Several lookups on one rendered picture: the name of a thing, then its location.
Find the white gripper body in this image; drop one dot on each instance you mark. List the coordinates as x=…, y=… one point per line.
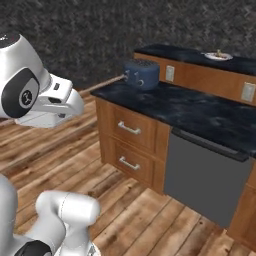
x=50, y=119

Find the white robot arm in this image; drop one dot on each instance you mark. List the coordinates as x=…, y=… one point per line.
x=20, y=63

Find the wooden raised counter panel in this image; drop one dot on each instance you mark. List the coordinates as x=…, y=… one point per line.
x=200, y=78

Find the kebab skewer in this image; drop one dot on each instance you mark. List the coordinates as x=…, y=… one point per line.
x=218, y=53

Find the white plate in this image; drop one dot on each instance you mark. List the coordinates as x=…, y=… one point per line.
x=226, y=57

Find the wooden drawer front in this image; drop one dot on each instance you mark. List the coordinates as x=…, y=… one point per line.
x=148, y=125
x=145, y=160

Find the blue toaster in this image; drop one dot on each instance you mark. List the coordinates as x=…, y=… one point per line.
x=141, y=73

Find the grey dishwasher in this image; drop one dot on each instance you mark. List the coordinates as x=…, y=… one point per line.
x=203, y=183

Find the wooden drawer cabinet frame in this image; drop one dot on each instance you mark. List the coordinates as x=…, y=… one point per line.
x=104, y=133

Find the white wall outlet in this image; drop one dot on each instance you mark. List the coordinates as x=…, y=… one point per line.
x=170, y=73
x=248, y=92

